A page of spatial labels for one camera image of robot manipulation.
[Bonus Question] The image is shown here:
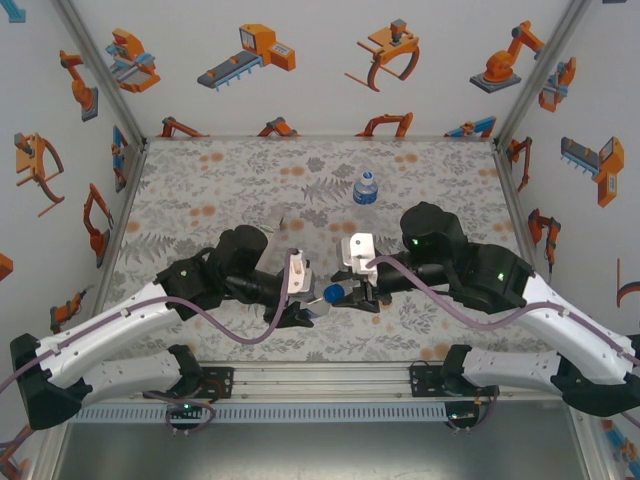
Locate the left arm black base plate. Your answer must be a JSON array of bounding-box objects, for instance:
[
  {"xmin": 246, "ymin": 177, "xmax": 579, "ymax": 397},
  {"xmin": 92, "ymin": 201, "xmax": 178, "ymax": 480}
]
[{"xmin": 198, "ymin": 366, "xmax": 236, "ymax": 401}]

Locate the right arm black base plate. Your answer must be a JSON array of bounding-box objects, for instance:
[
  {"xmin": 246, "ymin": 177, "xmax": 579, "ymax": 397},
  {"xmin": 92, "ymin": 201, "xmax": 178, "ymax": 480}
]
[{"xmin": 408, "ymin": 363, "xmax": 451, "ymax": 399}]

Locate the floral patterned table mat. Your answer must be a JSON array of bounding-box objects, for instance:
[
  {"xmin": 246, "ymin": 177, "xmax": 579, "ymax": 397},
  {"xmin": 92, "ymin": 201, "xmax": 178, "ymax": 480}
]
[{"xmin": 97, "ymin": 137, "xmax": 559, "ymax": 364}]

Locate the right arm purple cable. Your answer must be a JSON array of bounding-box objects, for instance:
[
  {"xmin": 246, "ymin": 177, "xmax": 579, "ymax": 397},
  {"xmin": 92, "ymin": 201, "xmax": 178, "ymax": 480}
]
[{"xmin": 367, "ymin": 254, "xmax": 640, "ymax": 431}]

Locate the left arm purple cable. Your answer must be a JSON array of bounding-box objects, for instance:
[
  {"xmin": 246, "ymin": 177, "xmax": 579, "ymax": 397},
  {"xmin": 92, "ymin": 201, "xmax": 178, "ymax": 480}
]
[{"xmin": 0, "ymin": 248, "xmax": 301, "ymax": 454}]

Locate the slotted grey cable duct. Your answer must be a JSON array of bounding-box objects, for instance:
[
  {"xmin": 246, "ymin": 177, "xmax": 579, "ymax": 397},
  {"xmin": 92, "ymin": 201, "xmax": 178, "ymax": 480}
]
[{"xmin": 74, "ymin": 403, "xmax": 449, "ymax": 424}]

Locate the small blue white label bottle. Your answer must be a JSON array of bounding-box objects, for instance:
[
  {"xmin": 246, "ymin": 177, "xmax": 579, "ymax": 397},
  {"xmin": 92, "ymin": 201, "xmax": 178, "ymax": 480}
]
[{"xmin": 299, "ymin": 294, "xmax": 332, "ymax": 321}]

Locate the aluminium frame post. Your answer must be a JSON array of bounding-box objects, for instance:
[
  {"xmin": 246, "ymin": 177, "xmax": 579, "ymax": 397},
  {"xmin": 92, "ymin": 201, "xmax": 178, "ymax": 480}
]
[
  {"xmin": 492, "ymin": 0, "xmax": 596, "ymax": 149},
  {"xmin": 49, "ymin": 0, "xmax": 149, "ymax": 151}
]

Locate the aluminium side rail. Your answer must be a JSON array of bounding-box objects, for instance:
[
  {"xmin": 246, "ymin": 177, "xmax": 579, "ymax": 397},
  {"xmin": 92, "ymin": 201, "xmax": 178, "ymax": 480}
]
[
  {"xmin": 492, "ymin": 139, "xmax": 619, "ymax": 480},
  {"xmin": 92, "ymin": 142, "xmax": 151, "ymax": 301}
]

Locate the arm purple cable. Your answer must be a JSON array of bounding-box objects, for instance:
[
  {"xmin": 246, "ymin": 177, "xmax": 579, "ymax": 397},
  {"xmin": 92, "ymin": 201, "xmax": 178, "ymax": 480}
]
[
  {"xmin": 0, "ymin": 248, "xmax": 301, "ymax": 454},
  {"xmin": 367, "ymin": 254, "xmax": 640, "ymax": 431}
]

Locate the Pocari Sweat blue label bottle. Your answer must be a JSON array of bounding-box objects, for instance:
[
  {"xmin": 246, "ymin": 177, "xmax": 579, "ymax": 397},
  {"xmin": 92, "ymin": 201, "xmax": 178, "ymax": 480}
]
[{"xmin": 352, "ymin": 169, "xmax": 378, "ymax": 206}]

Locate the wide aluminium mounting rail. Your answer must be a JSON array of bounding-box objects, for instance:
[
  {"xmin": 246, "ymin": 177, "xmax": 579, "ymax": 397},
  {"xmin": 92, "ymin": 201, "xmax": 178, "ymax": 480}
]
[{"xmin": 47, "ymin": 362, "xmax": 586, "ymax": 404}]

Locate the short purple base cable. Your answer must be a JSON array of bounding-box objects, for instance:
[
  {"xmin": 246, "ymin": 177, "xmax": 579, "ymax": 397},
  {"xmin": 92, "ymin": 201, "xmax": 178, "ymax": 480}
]
[
  {"xmin": 446, "ymin": 387, "xmax": 501, "ymax": 437},
  {"xmin": 164, "ymin": 398, "xmax": 219, "ymax": 437}
]

